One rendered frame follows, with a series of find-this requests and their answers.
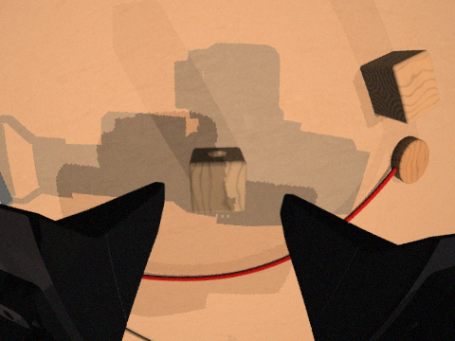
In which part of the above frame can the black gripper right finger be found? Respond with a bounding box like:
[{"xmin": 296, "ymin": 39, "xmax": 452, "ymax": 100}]
[{"xmin": 281, "ymin": 193, "xmax": 455, "ymax": 341}]

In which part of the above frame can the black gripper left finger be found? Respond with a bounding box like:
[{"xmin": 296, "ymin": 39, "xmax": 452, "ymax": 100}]
[{"xmin": 0, "ymin": 182, "xmax": 164, "ymax": 341}]

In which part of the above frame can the round wooden button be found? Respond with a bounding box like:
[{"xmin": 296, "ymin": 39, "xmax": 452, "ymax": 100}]
[{"xmin": 391, "ymin": 136, "xmax": 429, "ymax": 185}]

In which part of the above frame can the brown wooden block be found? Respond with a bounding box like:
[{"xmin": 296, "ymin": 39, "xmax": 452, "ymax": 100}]
[
  {"xmin": 360, "ymin": 49, "xmax": 440, "ymax": 124},
  {"xmin": 190, "ymin": 147, "xmax": 246, "ymax": 213}
]

